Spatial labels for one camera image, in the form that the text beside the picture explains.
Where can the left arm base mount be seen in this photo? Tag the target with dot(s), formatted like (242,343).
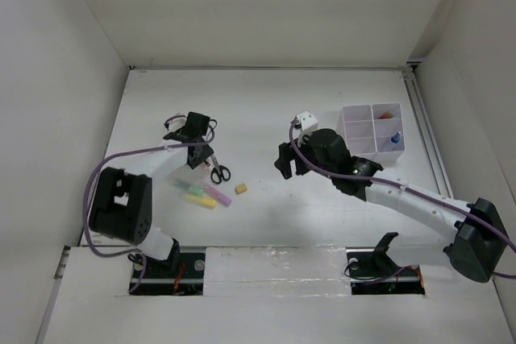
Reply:
(186,279)

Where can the aluminium rail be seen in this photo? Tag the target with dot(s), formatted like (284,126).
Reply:
(426,132)

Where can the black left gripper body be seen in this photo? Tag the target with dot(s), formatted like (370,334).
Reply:
(205,153)

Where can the yellow highlighter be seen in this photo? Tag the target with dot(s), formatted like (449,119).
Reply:
(205,202)

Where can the pink highlighter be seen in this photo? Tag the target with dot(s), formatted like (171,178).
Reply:
(217,195)

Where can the blue capped glue bottle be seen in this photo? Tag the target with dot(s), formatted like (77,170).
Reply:
(396,138)

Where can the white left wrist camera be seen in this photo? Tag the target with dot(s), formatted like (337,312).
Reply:
(168,122)

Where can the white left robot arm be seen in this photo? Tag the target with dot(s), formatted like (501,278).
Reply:
(118,197)

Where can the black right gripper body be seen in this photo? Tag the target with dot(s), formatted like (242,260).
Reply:
(308,151)

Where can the yellow eraser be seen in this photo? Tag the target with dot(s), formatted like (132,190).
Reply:
(241,188)

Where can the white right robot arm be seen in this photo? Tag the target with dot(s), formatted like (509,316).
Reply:
(475,235)

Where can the green highlighter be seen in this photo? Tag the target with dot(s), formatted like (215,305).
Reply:
(189,188)

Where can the black handled scissors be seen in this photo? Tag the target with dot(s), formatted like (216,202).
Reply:
(219,173)

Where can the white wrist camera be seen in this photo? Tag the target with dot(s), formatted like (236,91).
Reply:
(168,122)
(305,123)

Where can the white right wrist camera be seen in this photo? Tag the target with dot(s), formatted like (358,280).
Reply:
(305,123)

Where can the white divided organizer left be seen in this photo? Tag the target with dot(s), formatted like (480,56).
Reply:
(358,130)

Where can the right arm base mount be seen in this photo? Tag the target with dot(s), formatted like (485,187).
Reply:
(372,272)

